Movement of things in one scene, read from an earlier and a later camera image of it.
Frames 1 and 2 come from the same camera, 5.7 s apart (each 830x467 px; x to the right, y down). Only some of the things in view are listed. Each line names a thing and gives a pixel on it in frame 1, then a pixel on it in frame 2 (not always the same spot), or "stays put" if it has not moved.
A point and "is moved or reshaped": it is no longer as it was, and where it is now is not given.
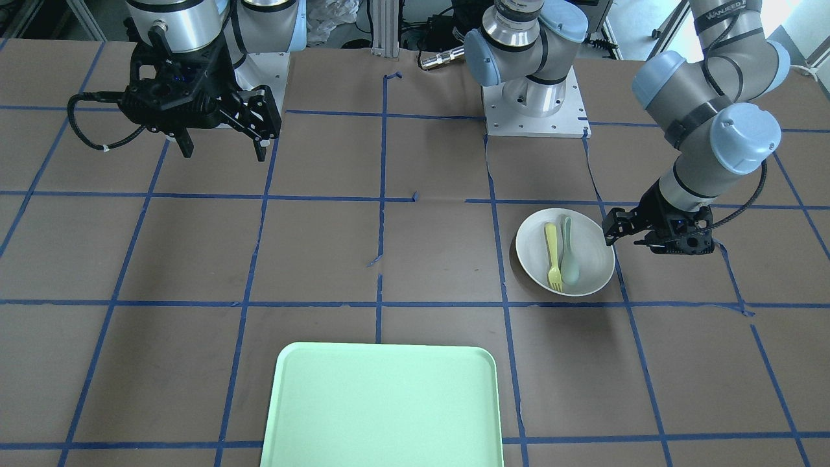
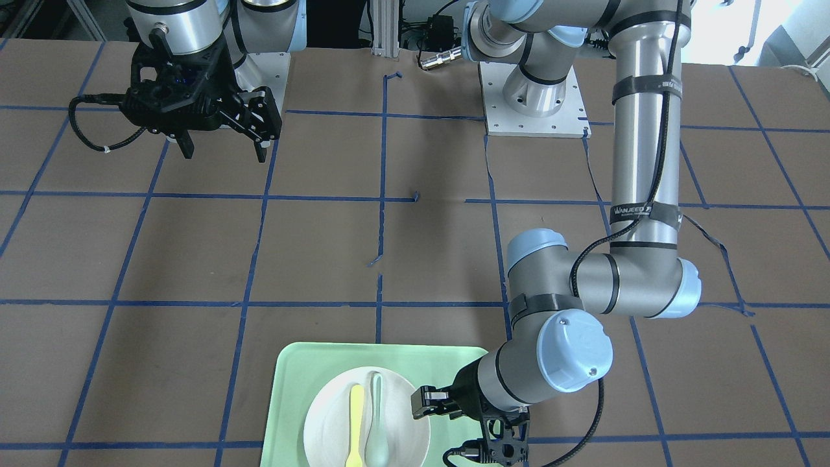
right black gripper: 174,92 stays put
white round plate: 565,252 is moved or reshaped
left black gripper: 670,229 -> 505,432
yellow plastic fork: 554,275 is moved or reshaped
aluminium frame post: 385,28 stays put
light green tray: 382,405 stays put
